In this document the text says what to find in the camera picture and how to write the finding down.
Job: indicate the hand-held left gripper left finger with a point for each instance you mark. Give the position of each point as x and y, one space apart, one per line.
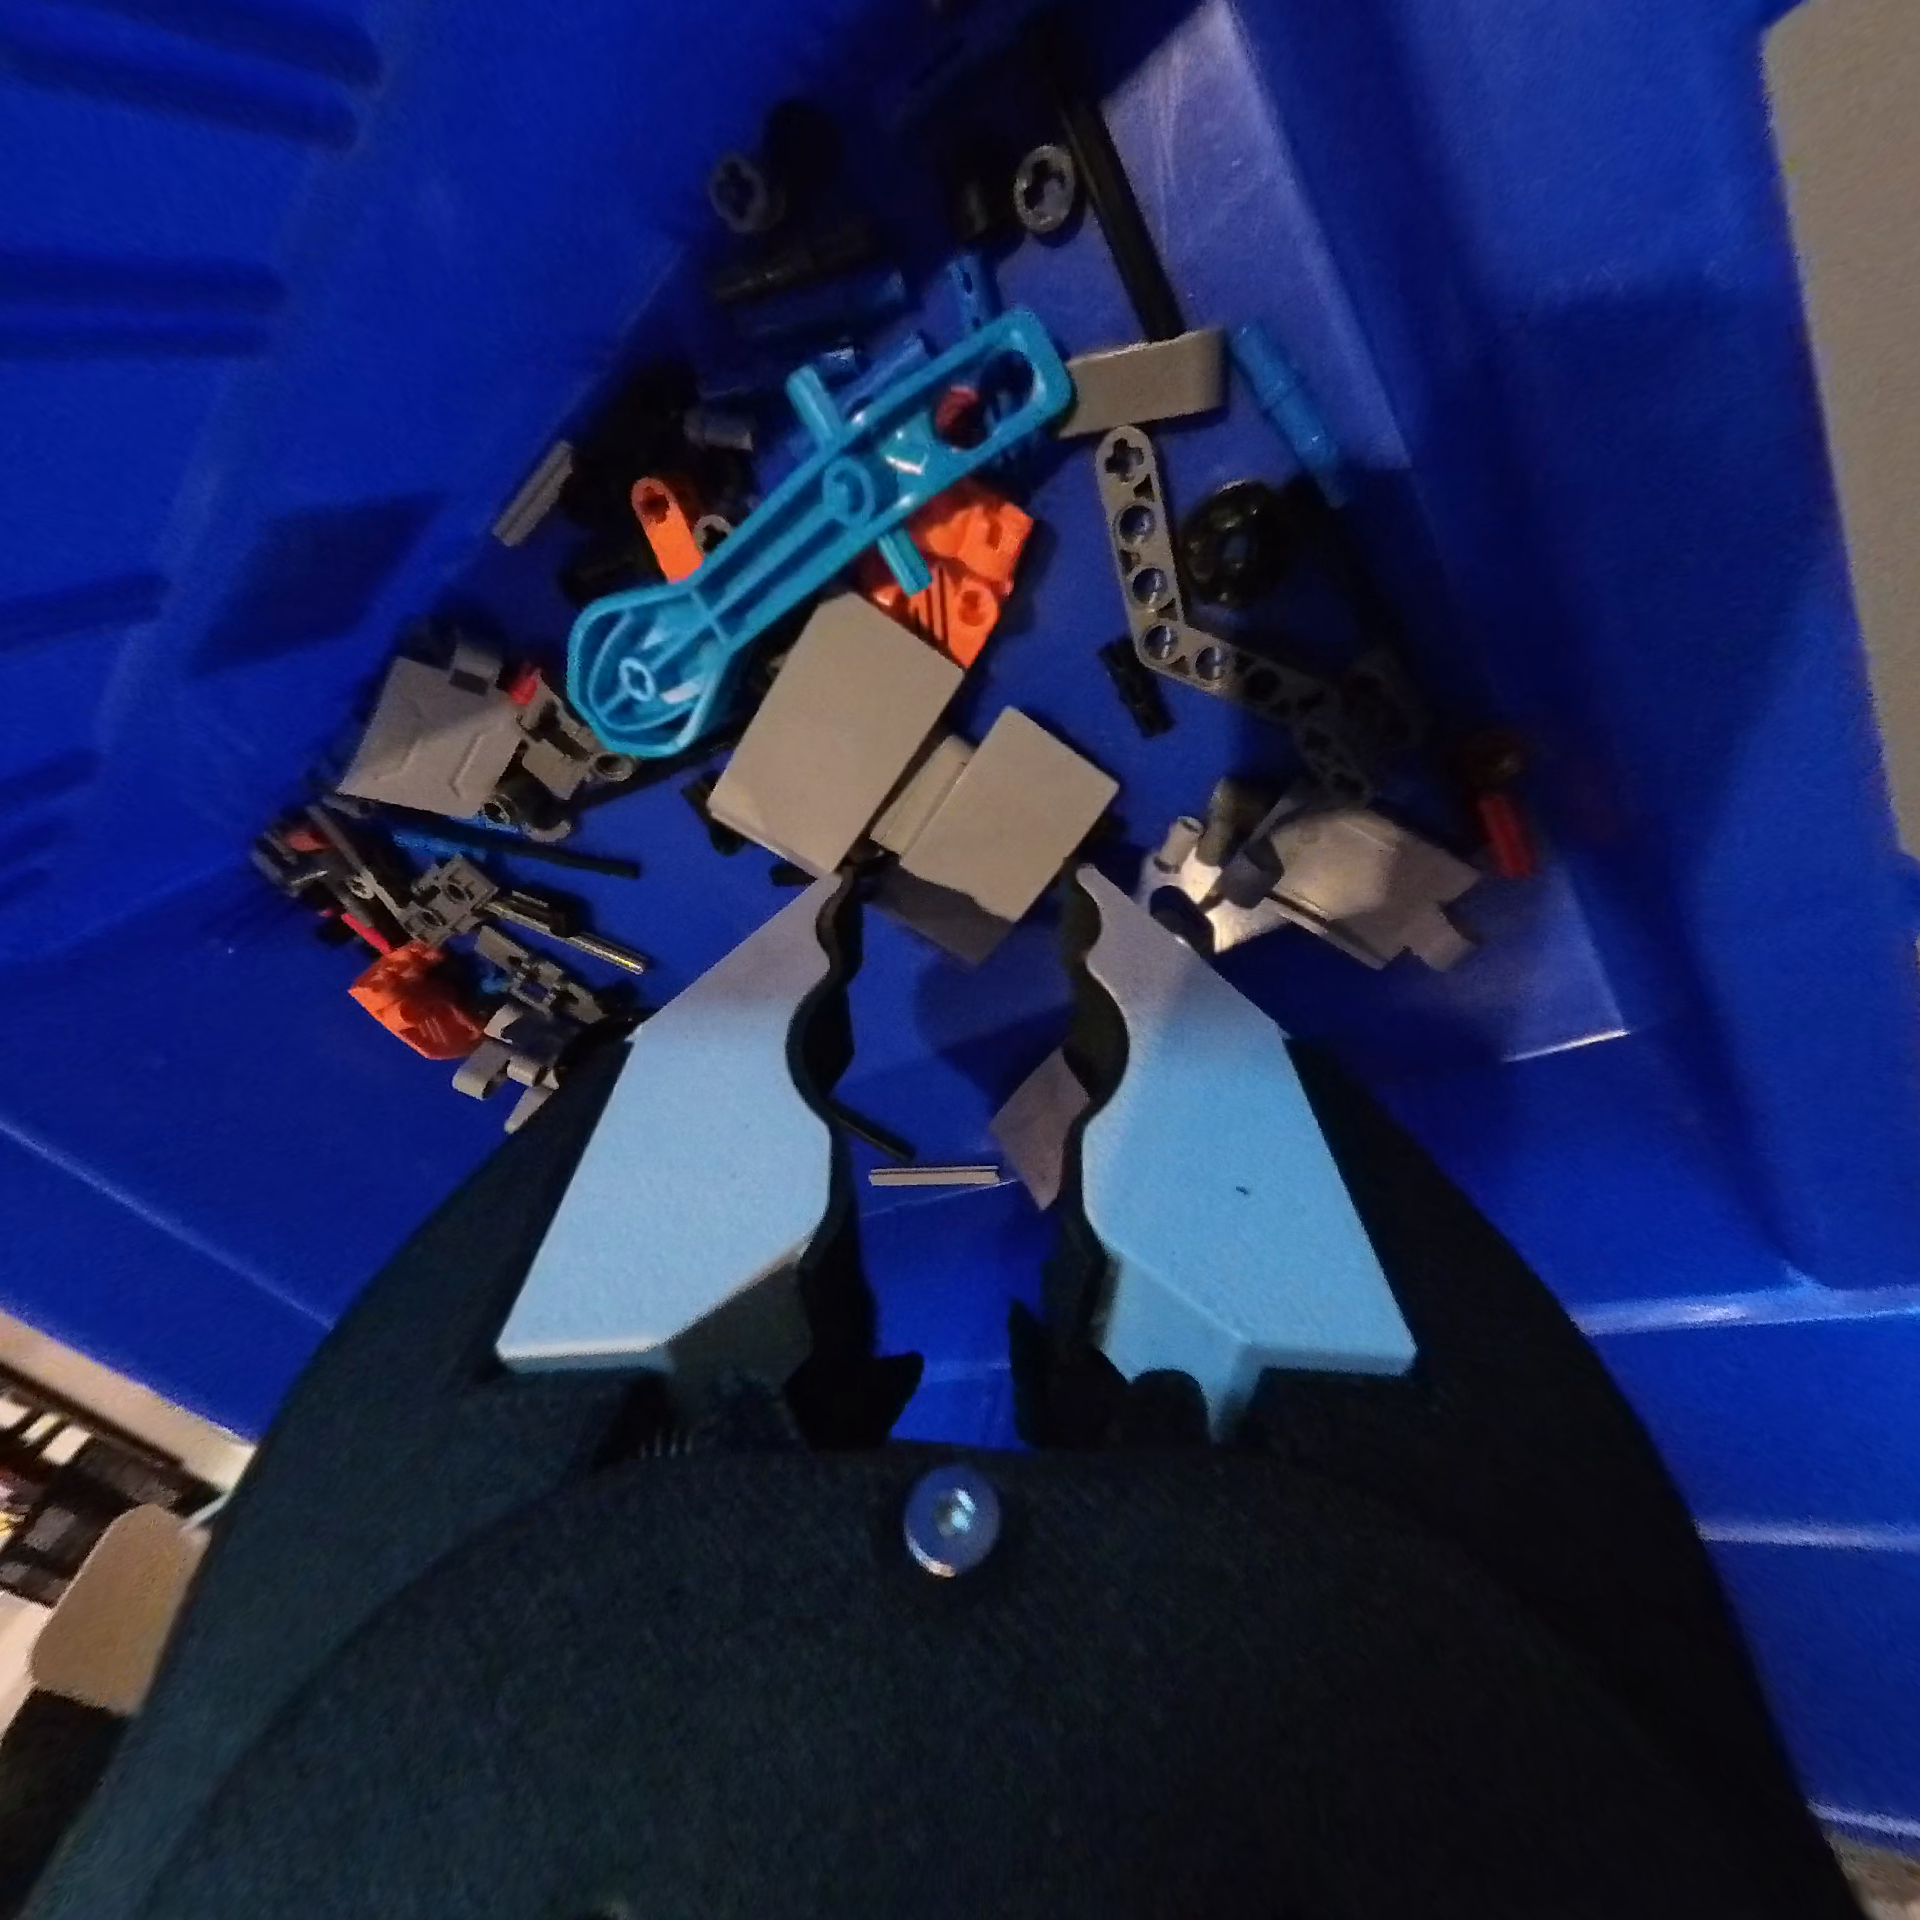
675 1185

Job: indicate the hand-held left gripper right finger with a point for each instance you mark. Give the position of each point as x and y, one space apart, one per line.
1243 1200

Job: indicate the grey curved panel assembly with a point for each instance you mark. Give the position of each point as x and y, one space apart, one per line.
848 705

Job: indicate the blue plastic bin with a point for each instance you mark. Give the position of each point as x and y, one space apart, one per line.
299 451

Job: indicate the grey angular shell piece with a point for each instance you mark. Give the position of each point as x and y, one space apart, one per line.
429 735

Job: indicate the pile of small building pieces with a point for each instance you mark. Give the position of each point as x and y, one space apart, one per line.
975 562

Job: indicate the teal plastic spanner tool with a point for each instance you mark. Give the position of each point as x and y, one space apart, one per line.
848 488

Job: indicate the dark grey bent beam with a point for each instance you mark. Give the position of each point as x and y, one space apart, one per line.
1128 488

